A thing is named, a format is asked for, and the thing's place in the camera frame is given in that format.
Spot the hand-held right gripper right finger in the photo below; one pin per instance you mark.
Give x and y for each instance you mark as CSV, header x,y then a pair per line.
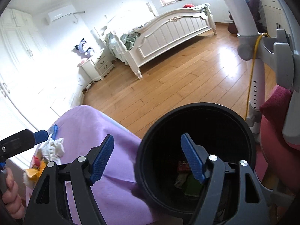
x,y
193,157

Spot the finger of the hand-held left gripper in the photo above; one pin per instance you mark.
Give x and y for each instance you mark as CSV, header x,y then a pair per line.
x,y
41,136
53,131

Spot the pink chair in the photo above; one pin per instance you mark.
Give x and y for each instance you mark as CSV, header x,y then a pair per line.
x,y
274,112

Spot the yellow orange wrapper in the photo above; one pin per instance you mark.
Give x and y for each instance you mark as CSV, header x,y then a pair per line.
x,y
34,172

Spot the white nightstand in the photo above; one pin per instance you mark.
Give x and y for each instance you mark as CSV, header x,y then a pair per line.
x,y
100,63

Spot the red cushion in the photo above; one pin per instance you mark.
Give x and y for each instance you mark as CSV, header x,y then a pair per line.
x,y
188,5

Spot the purple plush toy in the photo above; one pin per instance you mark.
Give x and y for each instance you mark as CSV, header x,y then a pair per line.
x,y
84,49

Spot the red packet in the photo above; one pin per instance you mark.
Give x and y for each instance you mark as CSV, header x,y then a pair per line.
x,y
183,166

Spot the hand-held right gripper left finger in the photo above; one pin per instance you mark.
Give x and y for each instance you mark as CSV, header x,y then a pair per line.
x,y
101,159

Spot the green bedding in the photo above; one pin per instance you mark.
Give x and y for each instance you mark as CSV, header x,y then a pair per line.
x,y
130,39

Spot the green packet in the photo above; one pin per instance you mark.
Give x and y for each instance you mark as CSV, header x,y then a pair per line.
x,y
192,185

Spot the white wooden bed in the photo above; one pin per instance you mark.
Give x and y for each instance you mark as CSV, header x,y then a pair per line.
x,y
175,28

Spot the white air conditioner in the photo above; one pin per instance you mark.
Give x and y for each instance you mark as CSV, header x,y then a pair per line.
x,y
61,14

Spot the dark hanging clothes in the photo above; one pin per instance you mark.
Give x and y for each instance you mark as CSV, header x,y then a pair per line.
x,y
254,7

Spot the black round bin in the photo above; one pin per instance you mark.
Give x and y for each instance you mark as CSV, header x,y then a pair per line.
x,y
211,121

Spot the white desk chair frame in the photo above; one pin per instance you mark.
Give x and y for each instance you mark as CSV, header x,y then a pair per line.
x,y
234,9

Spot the person's left hand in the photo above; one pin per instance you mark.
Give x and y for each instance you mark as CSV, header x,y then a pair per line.
x,y
11,192

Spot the purple tablecloth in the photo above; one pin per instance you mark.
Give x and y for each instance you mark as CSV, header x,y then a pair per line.
x,y
93,126

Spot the white cabinet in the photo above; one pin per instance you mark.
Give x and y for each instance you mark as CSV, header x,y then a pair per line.
x,y
269,11

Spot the white wardrobe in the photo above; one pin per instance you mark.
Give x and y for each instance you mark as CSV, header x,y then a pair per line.
x,y
18,51

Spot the small pink item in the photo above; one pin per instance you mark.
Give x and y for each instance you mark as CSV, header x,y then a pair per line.
x,y
83,62

